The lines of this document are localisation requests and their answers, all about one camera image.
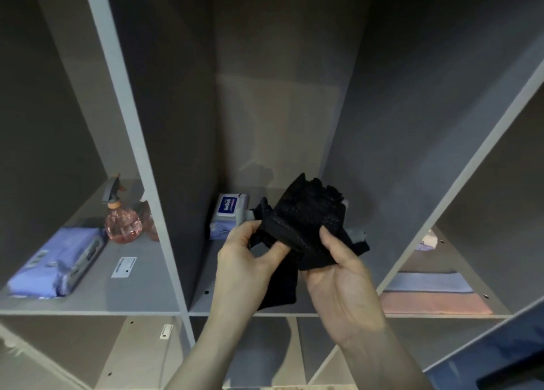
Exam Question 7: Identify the person's right forearm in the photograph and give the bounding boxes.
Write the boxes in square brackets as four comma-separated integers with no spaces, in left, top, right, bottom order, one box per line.
[339,317,434,390]

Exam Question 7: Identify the grey cubby shelf unit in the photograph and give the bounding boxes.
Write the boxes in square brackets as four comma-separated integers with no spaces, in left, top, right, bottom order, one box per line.
[0,0,544,390]

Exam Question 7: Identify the white paper label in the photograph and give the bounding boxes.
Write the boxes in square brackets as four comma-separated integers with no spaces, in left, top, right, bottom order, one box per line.
[111,256,138,279]

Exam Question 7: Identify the black metal bar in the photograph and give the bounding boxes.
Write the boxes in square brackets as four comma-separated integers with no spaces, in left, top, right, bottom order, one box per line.
[475,359,544,390]

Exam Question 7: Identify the pink spray bottle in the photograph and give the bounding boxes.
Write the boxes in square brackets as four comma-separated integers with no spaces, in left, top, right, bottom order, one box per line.
[103,173,142,245]
[140,189,160,243]

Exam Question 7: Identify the pink resistance band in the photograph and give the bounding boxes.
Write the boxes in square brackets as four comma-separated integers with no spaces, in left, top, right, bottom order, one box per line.
[379,291,494,316]

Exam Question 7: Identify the person's right hand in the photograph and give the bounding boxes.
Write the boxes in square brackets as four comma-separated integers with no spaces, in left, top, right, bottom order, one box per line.
[303,226,388,349]

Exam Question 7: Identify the light blue cloth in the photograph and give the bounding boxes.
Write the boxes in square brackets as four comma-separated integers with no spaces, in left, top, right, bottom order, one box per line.
[384,272,474,294]

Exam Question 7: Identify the person's left hand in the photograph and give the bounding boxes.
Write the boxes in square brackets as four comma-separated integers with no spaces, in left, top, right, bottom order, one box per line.
[209,220,293,320]

